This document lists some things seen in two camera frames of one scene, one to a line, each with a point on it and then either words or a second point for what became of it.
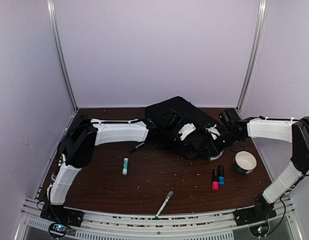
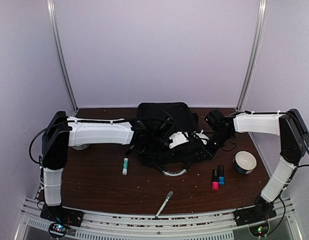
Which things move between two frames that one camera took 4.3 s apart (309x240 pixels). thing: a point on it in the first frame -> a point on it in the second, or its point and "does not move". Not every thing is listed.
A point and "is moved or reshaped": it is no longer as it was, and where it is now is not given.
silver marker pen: [164, 204] does not move
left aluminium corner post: [60, 55] does not move
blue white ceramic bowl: [245, 162] does not move
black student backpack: [179, 126] is moved or reshaped
